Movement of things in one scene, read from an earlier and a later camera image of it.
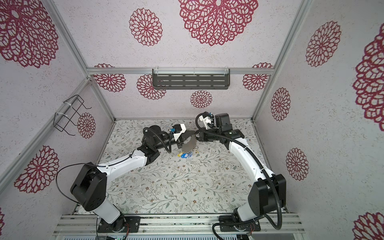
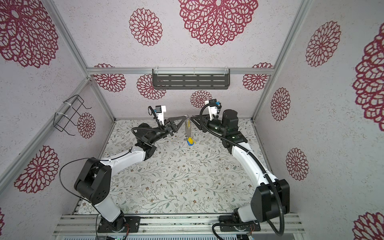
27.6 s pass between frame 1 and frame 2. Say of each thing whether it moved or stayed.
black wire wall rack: stayed
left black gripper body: moved
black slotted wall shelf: stayed
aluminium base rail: stayed
